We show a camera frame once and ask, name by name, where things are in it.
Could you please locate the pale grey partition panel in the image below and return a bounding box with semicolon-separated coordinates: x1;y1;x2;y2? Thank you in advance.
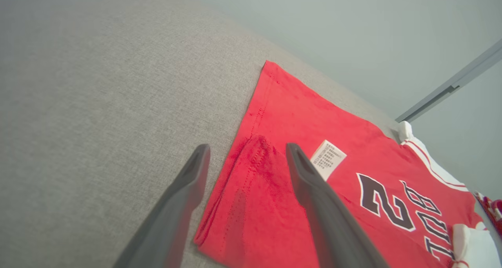
182;0;502;119

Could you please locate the red white Bulls 23 jersey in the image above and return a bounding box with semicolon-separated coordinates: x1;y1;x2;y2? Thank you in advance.
193;60;498;268

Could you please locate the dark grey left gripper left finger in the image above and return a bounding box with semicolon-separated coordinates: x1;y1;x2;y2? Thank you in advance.
113;144;211;268

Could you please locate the grey partition post with foot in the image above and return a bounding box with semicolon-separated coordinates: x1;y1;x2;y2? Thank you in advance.
395;38;502;123

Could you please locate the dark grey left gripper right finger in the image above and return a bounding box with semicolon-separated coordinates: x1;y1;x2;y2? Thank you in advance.
286;142;389;268

